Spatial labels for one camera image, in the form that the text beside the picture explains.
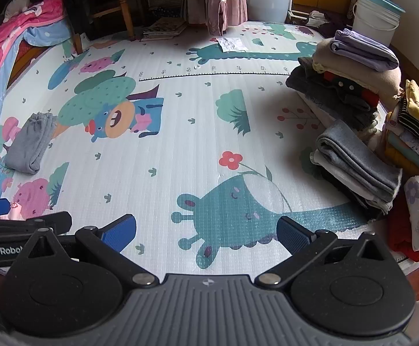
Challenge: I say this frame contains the purple folded garment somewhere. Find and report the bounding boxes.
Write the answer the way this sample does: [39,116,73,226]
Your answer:
[330,28,401,72]

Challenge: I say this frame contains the grey pants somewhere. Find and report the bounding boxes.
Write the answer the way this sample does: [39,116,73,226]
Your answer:
[5,112,58,175]

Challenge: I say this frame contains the white bucket with teal rim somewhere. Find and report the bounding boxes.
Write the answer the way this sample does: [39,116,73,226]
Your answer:
[350,0,407,47]

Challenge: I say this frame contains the dark grey garment with red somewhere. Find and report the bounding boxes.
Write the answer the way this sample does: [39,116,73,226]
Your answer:
[285,58,382,132]

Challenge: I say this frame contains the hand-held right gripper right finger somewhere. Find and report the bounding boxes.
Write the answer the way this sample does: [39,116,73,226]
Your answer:
[255,216,394,289]

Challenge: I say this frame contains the mustard folded garment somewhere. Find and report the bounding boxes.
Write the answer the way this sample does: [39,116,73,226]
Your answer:
[384,140,419,178]

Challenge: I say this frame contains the stack of magazines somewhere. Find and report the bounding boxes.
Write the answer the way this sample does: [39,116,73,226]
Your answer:
[140,17,188,42]

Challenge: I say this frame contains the pink striped curtain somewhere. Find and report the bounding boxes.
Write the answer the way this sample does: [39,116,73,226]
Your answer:
[184,0,249,37]

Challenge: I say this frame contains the white paper sheet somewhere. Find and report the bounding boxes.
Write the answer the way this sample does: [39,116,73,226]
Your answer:
[217,37,248,53]

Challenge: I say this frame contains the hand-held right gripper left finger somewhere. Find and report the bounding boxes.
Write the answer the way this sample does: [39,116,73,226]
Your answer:
[13,214,160,289]

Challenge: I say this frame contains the grey folded garment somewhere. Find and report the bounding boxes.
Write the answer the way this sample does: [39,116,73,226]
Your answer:
[316,120,403,203]

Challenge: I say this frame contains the grey white plush toy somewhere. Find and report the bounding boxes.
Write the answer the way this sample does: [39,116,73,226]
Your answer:
[2,0,33,22]

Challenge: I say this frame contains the pink blanket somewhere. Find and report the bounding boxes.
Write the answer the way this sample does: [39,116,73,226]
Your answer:
[0,0,66,107]

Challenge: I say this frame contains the wooden chair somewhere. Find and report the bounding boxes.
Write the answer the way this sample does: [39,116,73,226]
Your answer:
[53,0,136,55]

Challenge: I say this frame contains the beige folded garment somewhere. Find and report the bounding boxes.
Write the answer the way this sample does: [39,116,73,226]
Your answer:
[311,40,403,102]

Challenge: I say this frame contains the printed cartoon play mat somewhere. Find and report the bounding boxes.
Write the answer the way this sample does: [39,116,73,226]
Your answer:
[0,22,405,271]

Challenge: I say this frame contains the black striped folded garment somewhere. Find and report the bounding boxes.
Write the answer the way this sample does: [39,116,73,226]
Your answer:
[396,95,419,154]

